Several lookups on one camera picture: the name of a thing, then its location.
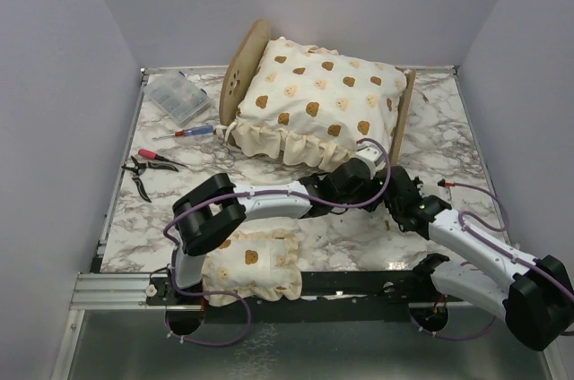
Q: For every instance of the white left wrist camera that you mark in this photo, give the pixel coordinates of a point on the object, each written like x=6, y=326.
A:
x=373, y=156

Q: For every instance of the wooden pet bed frame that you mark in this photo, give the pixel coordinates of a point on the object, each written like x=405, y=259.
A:
x=242, y=80

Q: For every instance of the red handled screwdriver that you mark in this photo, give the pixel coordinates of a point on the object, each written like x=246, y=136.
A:
x=151, y=155

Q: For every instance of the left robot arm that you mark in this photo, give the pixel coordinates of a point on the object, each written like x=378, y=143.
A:
x=207, y=215

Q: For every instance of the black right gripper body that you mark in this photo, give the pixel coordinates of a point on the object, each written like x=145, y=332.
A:
x=394, y=210

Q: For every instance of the large bear print cushion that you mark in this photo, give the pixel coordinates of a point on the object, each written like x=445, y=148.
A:
x=318, y=111

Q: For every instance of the clear plastic screw box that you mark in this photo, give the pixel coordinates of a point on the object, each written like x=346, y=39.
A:
x=177, y=96

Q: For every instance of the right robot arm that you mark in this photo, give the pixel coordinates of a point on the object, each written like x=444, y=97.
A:
x=533, y=296

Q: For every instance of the blue handled screwdriver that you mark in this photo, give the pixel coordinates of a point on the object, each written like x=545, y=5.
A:
x=194, y=131

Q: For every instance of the small bear print pillow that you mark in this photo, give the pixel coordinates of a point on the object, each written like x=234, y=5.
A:
x=260, y=264

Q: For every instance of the black front mounting rail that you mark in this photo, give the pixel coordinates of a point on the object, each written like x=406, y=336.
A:
x=325, y=297

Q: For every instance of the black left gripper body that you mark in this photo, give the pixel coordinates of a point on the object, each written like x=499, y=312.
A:
x=366, y=193

